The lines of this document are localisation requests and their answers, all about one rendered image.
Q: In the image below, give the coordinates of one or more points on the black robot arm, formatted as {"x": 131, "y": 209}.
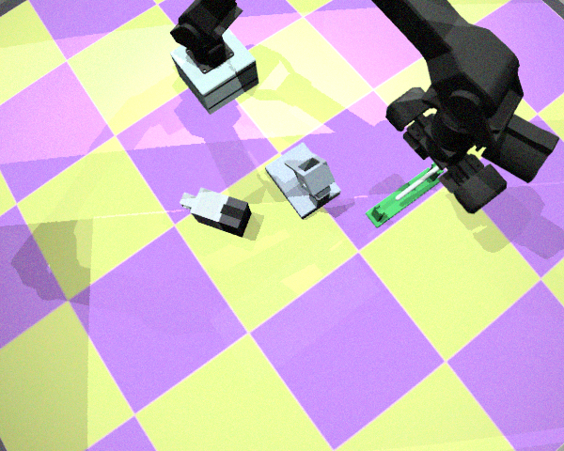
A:
{"x": 475, "y": 86}

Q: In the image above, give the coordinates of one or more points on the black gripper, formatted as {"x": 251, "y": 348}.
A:
{"x": 473, "y": 184}

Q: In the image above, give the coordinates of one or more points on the grey pin with red cap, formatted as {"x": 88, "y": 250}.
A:
{"x": 416, "y": 184}

